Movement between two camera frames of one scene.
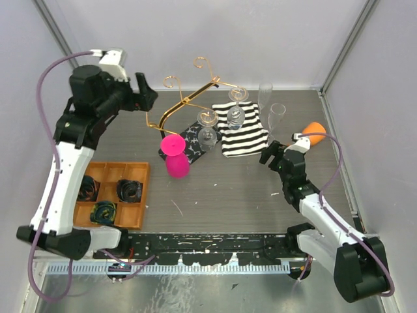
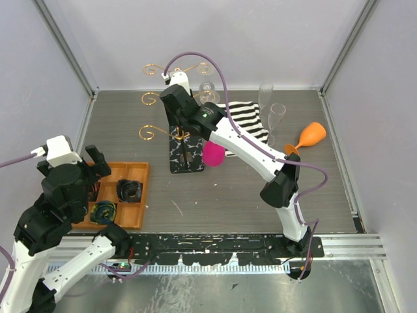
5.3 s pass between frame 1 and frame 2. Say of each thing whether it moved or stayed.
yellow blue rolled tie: stayed
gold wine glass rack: moved
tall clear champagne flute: stayed
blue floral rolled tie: stayed
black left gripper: moved
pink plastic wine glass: moved
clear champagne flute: stayed
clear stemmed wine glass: moved
